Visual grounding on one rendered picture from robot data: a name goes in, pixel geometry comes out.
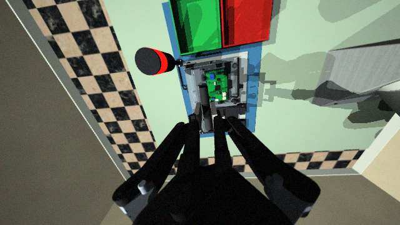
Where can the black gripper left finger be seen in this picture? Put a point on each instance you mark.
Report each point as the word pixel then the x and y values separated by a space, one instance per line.
pixel 136 193

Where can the red open-top bin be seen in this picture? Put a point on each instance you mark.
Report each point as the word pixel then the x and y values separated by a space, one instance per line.
pixel 244 22

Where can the green open-top bin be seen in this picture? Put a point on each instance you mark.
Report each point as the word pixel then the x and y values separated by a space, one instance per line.
pixel 197 25

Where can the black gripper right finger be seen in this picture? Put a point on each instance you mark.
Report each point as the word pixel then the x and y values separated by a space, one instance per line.
pixel 290 190

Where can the green circuit board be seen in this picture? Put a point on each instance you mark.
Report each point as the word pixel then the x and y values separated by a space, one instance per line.
pixel 217 85

